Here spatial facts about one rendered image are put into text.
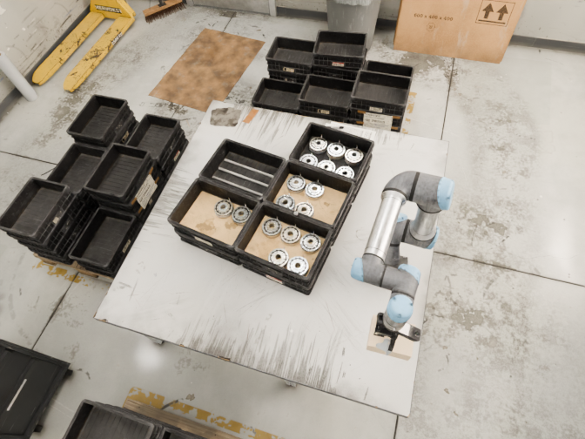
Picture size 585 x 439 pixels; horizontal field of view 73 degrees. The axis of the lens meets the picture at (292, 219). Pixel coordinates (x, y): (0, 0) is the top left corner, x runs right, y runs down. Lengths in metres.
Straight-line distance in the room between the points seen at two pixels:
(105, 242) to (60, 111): 1.86
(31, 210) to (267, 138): 1.65
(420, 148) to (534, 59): 2.28
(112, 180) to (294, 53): 1.86
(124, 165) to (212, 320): 1.43
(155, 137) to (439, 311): 2.42
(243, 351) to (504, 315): 1.76
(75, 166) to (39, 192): 0.33
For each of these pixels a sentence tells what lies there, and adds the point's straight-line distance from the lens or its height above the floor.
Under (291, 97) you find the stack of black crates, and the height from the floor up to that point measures 0.27.
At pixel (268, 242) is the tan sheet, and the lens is 2.05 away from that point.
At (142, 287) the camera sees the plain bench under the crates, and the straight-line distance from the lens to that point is 2.28.
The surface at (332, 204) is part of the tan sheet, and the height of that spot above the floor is 0.83.
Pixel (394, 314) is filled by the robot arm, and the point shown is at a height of 1.44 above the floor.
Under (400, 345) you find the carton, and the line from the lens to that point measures 1.59.
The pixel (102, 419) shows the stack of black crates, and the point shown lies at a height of 0.49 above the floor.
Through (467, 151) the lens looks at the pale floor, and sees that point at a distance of 3.62.
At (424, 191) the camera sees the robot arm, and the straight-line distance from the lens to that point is 1.52.
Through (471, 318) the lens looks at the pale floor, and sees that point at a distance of 2.92.
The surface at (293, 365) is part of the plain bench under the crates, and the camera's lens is 1.98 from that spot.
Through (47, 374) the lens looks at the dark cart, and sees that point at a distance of 2.89.
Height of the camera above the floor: 2.64
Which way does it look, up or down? 60 degrees down
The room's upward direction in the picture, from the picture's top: 7 degrees counter-clockwise
